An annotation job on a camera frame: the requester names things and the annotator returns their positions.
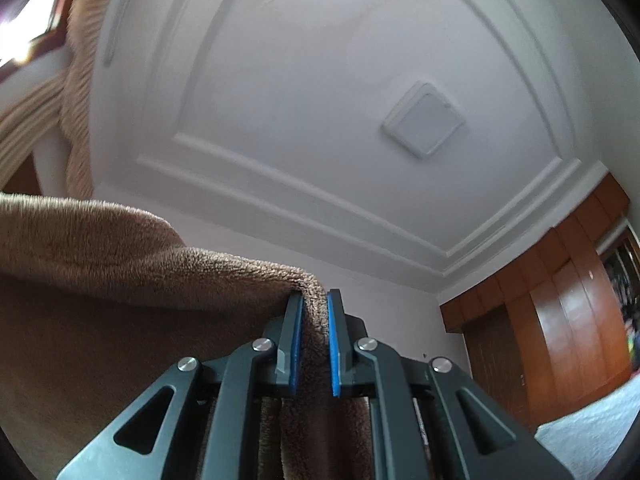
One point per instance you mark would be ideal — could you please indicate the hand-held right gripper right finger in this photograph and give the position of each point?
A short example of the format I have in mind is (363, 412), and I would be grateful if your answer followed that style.
(334, 340)

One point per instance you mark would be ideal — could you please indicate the beige curtain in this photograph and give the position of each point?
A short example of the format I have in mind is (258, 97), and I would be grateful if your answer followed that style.
(25, 125)

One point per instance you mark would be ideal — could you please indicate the square ceiling light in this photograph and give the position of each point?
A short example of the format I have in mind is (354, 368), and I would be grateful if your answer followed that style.
(422, 120)

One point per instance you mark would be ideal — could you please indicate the taupe fleece garment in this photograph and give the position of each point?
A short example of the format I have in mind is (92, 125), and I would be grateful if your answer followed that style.
(125, 300)

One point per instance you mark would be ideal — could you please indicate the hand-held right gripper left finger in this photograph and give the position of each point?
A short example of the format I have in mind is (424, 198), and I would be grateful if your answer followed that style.
(295, 330)

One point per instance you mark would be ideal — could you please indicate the wooden wardrobe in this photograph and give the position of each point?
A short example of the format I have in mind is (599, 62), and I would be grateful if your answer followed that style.
(550, 320)

